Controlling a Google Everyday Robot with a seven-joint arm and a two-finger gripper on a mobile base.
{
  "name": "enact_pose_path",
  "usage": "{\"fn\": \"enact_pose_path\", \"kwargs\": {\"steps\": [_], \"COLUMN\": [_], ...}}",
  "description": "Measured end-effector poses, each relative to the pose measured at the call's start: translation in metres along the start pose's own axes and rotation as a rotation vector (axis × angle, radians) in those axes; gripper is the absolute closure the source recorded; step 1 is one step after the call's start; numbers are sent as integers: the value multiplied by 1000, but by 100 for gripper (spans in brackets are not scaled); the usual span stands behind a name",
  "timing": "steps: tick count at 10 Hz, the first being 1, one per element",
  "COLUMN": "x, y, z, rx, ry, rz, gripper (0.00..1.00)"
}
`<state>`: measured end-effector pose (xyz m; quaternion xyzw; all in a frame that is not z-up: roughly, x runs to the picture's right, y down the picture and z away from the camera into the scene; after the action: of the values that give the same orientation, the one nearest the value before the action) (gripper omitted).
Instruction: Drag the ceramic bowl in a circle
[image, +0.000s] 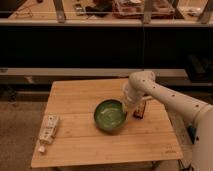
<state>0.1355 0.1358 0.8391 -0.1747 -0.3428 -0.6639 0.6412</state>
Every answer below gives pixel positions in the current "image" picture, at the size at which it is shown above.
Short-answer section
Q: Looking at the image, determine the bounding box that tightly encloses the wooden folding table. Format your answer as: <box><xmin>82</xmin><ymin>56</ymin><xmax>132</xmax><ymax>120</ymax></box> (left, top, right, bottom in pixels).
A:
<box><xmin>31</xmin><ymin>79</ymin><xmax>183</xmax><ymax>168</ymax></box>

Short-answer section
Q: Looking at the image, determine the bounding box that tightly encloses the small white plug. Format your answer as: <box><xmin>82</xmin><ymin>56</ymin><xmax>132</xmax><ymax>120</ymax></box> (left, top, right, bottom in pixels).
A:
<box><xmin>38</xmin><ymin>146</ymin><xmax>46</xmax><ymax>154</ymax></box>

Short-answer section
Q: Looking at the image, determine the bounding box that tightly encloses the green ceramic bowl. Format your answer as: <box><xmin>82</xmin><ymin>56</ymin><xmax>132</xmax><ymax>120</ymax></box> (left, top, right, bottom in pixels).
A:
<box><xmin>94</xmin><ymin>99</ymin><xmax>126</xmax><ymax>132</ymax></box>

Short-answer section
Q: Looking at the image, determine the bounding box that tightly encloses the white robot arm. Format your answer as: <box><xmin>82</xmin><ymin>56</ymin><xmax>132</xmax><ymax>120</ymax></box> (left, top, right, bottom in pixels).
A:
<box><xmin>123</xmin><ymin>70</ymin><xmax>213</xmax><ymax>171</ymax></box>

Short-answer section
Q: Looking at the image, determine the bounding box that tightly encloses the dark rectangular snack package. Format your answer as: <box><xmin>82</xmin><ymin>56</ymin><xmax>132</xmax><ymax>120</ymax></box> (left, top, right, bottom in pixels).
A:
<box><xmin>133</xmin><ymin>101</ymin><xmax>146</xmax><ymax>119</ymax></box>

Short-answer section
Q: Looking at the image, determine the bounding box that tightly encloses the black floor cable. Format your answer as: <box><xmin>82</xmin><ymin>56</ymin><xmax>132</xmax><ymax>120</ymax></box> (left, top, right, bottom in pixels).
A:
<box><xmin>177</xmin><ymin>159</ymin><xmax>189</xmax><ymax>171</ymax></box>

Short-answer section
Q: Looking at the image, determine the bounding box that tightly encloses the dark blue box on floor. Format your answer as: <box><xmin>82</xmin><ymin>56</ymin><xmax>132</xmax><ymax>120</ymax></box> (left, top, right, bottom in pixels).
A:
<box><xmin>187</xmin><ymin>126</ymin><xmax>196</xmax><ymax>143</ymax></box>

